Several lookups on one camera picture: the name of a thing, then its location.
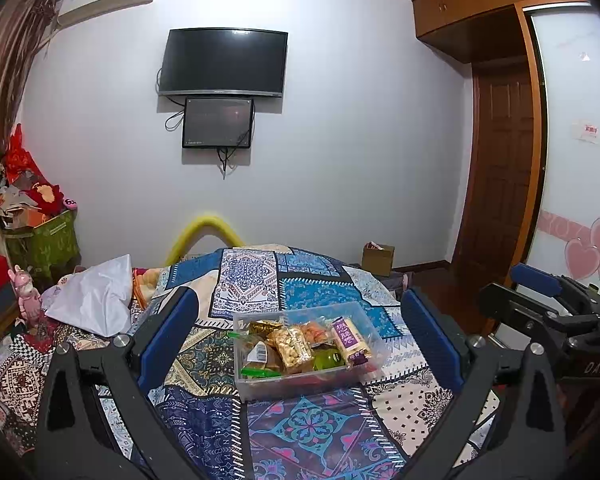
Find brown striped curtain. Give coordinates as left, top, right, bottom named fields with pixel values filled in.
left=0, top=0, right=63, bottom=251

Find green snack packet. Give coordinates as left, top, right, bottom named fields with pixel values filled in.
left=312, top=347, right=346, bottom=371

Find brown wooden door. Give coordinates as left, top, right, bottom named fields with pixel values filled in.
left=452, top=57, right=548, bottom=291

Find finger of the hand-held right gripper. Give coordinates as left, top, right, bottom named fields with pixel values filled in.
left=479, top=282, right=581, bottom=341
left=510, top=263, right=600, bottom=313

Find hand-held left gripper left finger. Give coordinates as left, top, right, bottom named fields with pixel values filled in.
left=34, top=286, right=202, bottom=480

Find orange snack packet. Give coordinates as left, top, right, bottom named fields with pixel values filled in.
left=300, top=321, right=331, bottom=346

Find white sliding wardrobe door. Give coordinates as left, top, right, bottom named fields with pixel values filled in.
left=522, top=2, right=600, bottom=291

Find black hanging monitor cable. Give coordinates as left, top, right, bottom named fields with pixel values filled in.
left=218, top=132, right=251, bottom=180

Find clear packet of peanuts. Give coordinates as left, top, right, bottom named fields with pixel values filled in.
left=271, top=325, right=315, bottom=375

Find wooden overhead cabinet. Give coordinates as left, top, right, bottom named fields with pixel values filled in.
left=412, top=0, right=588, bottom=63

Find pile of red cloth things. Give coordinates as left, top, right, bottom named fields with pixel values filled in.
left=0, top=124, right=78, bottom=231

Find white plastic bag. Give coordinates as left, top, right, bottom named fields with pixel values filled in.
left=44, top=254, right=133, bottom=337

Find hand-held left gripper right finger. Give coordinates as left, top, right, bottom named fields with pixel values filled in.
left=400, top=287, right=567, bottom=480

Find clear plastic storage box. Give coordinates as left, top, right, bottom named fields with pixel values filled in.
left=232, top=302, right=391, bottom=402

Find pink heart stickers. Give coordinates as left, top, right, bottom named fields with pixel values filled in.
left=565, top=216, right=600, bottom=282

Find purple and white snack packet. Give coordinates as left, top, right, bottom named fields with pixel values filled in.
left=332, top=316, right=373, bottom=366

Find white paper door label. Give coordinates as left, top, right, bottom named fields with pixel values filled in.
left=571, top=120, right=600, bottom=146

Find small black wall monitor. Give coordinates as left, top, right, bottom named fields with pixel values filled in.
left=182, top=96, right=256, bottom=150

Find black wall television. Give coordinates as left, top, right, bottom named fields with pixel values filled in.
left=157, top=29, right=289, bottom=98

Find cardboard box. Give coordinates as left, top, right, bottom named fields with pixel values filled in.
left=362, top=241, right=396, bottom=277

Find gold snack packet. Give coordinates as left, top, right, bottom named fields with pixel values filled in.
left=247, top=320, right=286, bottom=338

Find pink rabbit toy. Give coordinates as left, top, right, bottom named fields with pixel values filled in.
left=7, top=265, right=43, bottom=322

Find green storage box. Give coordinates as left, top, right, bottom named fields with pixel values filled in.
left=4, top=209, right=78, bottom=286

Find yellow foam tube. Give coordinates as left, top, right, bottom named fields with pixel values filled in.
left=165, top=214, right=241, bottom=267

